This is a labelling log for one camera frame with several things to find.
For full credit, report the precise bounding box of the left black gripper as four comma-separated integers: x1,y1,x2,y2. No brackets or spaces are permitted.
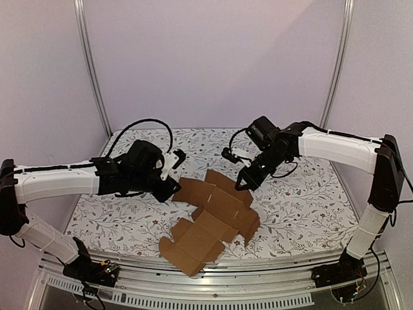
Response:
128,172,181,203

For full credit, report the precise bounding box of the brown cardboard box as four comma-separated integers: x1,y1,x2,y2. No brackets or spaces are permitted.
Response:
159,169,260,276

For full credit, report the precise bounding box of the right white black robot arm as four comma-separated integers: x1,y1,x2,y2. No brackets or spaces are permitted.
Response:
233,116,406,282

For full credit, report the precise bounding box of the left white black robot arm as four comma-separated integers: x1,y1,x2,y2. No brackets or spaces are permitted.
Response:
1,140,186,280

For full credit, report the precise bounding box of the floral patterned table mat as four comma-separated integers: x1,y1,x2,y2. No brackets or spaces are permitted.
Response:
65,129,358,259

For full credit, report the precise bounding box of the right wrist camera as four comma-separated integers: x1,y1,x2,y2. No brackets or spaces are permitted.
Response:
221,147,254,167

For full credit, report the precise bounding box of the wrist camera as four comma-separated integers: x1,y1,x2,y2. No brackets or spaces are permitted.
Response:
156,149,186,181
221,147,254,167

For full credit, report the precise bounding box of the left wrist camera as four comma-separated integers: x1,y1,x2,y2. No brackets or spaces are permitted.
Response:
156,149,186,181

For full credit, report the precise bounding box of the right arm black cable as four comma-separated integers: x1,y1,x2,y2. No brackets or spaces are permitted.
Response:
228,128,249,151

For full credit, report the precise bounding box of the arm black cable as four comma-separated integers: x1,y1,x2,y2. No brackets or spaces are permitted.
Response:
109,118,174,159
228,128,249,151

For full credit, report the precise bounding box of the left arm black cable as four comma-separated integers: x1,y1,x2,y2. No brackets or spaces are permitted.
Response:
109,118,174,159

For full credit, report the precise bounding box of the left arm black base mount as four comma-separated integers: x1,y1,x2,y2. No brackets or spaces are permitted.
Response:
63,237,119,287

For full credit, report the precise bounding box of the front aluminium rail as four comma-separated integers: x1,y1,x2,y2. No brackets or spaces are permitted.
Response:
27,251,401,310

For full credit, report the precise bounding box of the right aluminium frame post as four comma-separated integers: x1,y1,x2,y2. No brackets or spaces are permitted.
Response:
319,0,354,129

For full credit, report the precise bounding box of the aluminium frame post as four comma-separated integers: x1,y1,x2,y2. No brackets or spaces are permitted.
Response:
74,0,112,138
319,0,354,129

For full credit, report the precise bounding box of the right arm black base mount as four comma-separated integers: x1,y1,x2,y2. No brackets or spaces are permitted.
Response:
311,249,367,288

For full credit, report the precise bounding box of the left aluminium frame post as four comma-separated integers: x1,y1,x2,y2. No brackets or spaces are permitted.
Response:
74,0,112,138

